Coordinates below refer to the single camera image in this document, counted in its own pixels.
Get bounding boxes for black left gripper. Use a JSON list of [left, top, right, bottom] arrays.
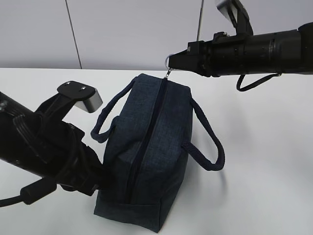
[[56, 124, 105, 196]]

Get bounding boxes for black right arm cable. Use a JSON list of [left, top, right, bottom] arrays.
[[236, 72, 283, 93]]

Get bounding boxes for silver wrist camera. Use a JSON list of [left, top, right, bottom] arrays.
[[215, 0, 254, 36], [36, 80, 103, 120]]

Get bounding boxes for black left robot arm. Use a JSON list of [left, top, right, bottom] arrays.
[[0, 93, 106, 196]]

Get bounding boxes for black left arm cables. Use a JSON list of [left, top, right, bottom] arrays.
[[0, 115, 84, 209]]

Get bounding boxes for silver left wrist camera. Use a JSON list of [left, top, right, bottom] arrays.
[[36, 80, 103, 120]]

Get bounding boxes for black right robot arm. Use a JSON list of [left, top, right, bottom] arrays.
[[168, 23, 313, 77]]

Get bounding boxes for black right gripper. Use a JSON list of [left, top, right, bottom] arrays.
[[168, 32, 250, 77]]

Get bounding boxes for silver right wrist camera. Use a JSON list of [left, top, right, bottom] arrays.
[[215, 0, 254, 36]]

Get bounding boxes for navy blue lunch bag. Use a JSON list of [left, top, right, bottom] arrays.
[[90, 73, 225, 232]]

